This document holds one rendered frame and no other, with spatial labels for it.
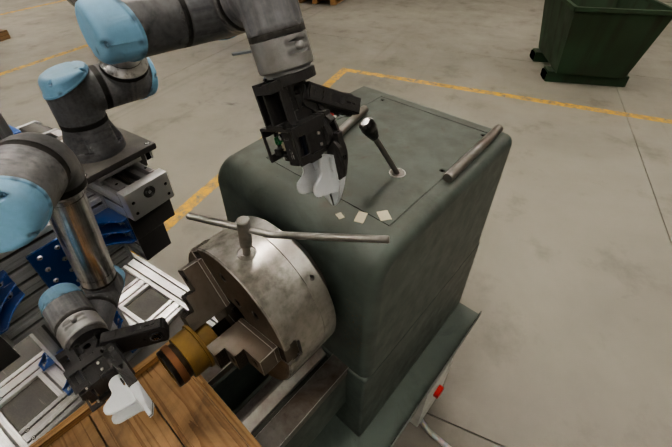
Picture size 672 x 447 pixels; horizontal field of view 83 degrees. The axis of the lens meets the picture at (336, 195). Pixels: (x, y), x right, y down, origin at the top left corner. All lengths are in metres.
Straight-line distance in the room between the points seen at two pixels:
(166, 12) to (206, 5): 0.05
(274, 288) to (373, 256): 0.18
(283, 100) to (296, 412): 0.67
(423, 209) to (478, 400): 1.35
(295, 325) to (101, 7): 0.52
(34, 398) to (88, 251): 1.14
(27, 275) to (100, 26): 0.85
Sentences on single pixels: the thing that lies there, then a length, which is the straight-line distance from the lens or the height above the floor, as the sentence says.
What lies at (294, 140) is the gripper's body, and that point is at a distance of 0.49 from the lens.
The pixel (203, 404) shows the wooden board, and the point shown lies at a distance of 0.96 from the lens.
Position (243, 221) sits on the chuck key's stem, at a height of 1.32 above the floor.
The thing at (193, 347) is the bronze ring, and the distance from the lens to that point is 0.75.
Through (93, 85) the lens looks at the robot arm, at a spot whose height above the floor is 1.35.
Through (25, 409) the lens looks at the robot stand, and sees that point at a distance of 2.02.
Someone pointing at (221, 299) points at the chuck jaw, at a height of 1.13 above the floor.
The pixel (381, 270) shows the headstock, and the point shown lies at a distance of 0.66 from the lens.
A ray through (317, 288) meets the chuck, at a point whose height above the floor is 1.17.
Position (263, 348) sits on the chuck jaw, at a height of 1.12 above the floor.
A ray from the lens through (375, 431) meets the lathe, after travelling 1.27.
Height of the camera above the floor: 1.73
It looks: 39 degrees down
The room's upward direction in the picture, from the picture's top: straight up
